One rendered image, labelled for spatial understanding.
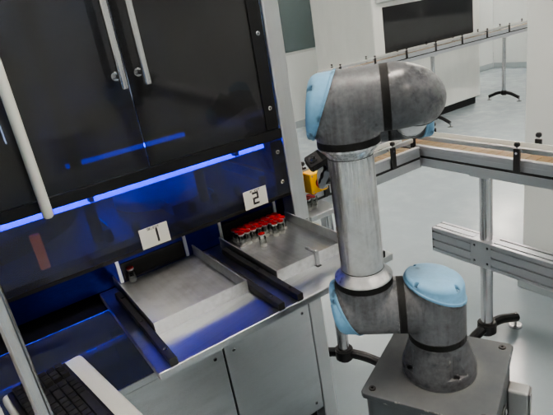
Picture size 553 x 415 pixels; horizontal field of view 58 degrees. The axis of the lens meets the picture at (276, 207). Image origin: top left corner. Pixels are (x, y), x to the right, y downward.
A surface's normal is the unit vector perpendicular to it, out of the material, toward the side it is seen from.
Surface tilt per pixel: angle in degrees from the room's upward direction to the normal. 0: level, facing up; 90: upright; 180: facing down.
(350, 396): 0
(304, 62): 90
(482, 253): 90
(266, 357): 90
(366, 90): 66
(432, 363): 72
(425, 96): 88
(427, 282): 8
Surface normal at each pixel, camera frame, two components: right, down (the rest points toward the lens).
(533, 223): -0.82, 0.32
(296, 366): 0.55, 0.22
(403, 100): 0.05, 0.34
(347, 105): -0.18, 0.30
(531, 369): -0.15, -0.92
